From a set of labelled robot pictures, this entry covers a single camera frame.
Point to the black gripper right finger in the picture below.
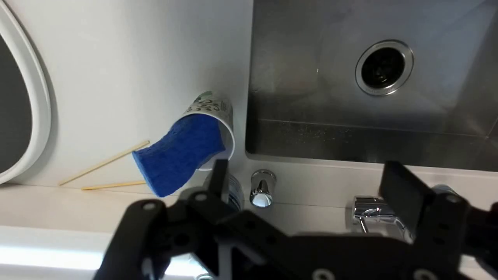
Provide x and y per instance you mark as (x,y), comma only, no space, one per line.
(407,195)

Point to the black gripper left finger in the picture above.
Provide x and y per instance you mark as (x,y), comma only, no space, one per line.
(219,178)

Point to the blue sponge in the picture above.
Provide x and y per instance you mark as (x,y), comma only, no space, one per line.
(171,162)

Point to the chrome faucet knob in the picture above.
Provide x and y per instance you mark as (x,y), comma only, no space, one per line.
(262,189)

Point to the upper wooden chopstick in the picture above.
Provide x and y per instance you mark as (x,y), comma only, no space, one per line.
(105,162)

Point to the stainless steel sink basin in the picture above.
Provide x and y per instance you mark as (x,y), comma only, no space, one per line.
(413,81)

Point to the round sink drain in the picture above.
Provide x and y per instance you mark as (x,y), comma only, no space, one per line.
(385,67)

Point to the white rimmed dark round plate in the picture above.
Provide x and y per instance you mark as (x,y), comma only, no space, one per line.
(26,105)

